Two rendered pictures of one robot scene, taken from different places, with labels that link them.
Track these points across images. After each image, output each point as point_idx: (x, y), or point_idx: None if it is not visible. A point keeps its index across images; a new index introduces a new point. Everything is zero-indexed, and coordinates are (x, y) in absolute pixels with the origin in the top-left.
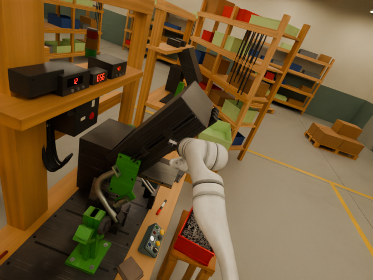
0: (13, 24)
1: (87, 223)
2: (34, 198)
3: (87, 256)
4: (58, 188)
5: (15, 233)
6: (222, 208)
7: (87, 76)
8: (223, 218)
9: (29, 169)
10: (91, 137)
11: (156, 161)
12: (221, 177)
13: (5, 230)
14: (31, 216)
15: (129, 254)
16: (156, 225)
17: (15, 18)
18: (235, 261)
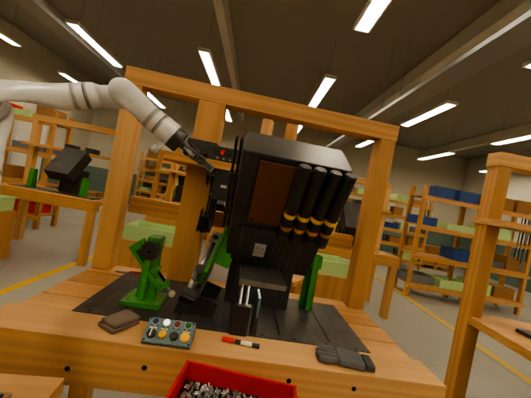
0: (201, 118)
1: None
2: (182, 252)
3: (137, 290)
4: (220, 283)
5: (163, 276)
6: (58, 83)
7: (236, 154)
8: (48, 83)
9: (186, 219)
10: None
11: (231, 223)
12: (91, 83)
13: (164, 274)
14: (175, 269)
15: (145, 322)
16: (190, 324)
17: (203, 116)
18: (9, 84)
